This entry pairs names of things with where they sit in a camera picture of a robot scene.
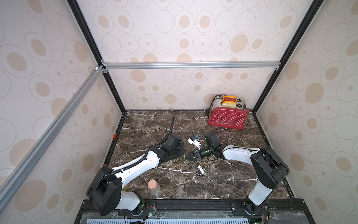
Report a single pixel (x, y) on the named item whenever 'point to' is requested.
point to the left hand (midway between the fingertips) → (189, 150)
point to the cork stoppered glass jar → (154, 188)
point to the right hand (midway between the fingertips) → (186, 162)
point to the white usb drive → (201, 169)
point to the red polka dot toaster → (228, 111)
